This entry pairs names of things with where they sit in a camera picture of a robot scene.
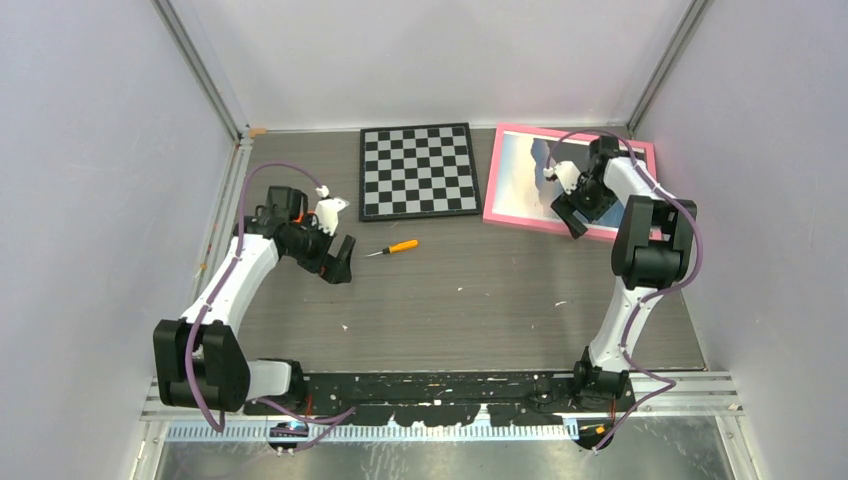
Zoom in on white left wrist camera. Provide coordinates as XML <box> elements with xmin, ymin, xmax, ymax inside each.
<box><xmin>314</xmin><ymin>185</ymin><xmax>350</xmax><ymax>236</ymax></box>

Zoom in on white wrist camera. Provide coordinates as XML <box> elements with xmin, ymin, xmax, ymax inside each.
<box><xmin>314</xmin><ymin>185</ymin><xmax>350</xmax><ymax>236</ymax></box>
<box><xmin>543</xmin><ymin>161</ymin><xmax>582</xmax><ymax>195</ymax></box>

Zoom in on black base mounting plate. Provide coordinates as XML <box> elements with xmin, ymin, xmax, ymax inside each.
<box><xmin>243</xmin><ymin>371</ymin><xmax>635</xmax><ymax>427</ymax></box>

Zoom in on landscape photo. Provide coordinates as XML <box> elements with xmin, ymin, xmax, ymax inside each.
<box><xmin>492</xmin><ymin>130</ymin><xmax>641</xmax><ymax>234</ymax></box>

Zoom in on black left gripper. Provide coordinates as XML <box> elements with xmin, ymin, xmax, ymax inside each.
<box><xmin>285</xmin><ymin>213</ymin><xmax>355</xmax><ymax>284</ymax></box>

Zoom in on aluminium front rail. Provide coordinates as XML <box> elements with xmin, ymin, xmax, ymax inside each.
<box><xmin>139</xmin><ymin>370</ymin><xmax>745</xmax><ymax>423</ymax></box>

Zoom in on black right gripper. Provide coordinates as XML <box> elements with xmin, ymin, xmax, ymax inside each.
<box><xmin>550</xmin><ymin>172</ymin><xmax>617</xmax><ymax>238</ymax></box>

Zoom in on black white checkerboard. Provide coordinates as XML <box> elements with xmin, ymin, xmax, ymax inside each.
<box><xmin>359</xmin><ymin>122</ymin><xmax>482</xmax><ymax>222</ymax></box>

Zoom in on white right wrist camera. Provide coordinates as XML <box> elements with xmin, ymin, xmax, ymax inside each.
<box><xmin>543</xmin><ymin>161</ymin><xmax>582</xmax><ymax>195</ymax></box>

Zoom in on pink photo frame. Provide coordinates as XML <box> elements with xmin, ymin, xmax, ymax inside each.
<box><xmin>482</xmin><ymin>123</ymin><xmax>658</xmax><ymax>242</ymax></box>

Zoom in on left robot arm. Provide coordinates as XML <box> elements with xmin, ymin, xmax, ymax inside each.
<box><xmin>153</xmin><ymin>186</ymin><xmax>355</xmax><ymax>414</ymax></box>

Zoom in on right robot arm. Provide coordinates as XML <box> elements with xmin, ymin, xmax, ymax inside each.
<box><xmin>543</xmin><ymin>133</ymin><xmax>697</xmax><ymax>411</ymax></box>

